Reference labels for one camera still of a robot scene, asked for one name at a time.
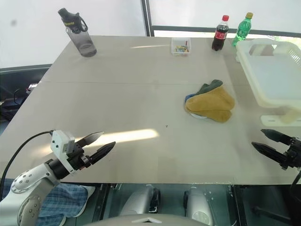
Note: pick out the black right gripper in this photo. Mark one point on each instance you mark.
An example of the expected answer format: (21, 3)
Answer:
(292, 153)

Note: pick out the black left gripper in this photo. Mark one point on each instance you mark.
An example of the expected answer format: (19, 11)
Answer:
(76, 155)

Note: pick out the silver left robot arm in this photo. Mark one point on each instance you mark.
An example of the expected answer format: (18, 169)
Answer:
(26, 186)

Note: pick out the white plastic basket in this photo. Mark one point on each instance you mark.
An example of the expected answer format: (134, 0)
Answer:
(270, 77)

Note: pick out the small clear plastic container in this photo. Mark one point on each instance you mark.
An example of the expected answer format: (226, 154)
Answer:
(175, 53)

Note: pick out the blue checked cloth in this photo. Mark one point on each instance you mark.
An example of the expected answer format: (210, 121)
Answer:
(63, 200)

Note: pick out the silver left robot leg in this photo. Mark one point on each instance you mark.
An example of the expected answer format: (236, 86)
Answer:
(138, 200)

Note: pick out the silver robot leg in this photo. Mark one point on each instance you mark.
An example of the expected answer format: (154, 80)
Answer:
(198, 202)
(138, 200)

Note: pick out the black table leg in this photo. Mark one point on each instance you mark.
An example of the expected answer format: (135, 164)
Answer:
(238, 204)

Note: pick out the grey robot torso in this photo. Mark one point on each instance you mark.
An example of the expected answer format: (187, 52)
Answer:
(117, 221)

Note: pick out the dark grey cloth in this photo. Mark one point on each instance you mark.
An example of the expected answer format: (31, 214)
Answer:
(211, 86)

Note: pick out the small silver object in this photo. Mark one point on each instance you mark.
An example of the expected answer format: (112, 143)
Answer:
(33, 87)

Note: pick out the silver right robot leg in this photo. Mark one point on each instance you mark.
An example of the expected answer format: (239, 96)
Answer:
(198, 202)

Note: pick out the grey sports water bottle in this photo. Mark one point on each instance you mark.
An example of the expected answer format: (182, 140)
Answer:
(82, 40)

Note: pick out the green soda bottle yellow cap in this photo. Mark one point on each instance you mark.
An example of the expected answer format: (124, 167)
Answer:
(243, 28)

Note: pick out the cola bottle with red cap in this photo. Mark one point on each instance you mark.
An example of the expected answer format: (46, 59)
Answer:
(219, 35)

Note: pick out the colourful small clips heap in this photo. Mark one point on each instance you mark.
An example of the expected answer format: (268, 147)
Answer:
(181, 49)

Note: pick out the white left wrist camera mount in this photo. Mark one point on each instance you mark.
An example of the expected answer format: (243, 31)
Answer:
(57, 141)

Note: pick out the black window post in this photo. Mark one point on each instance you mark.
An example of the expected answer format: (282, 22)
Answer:
(147, 18)

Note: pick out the dark window rail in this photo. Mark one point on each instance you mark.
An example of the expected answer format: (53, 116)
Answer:
(188, 28)

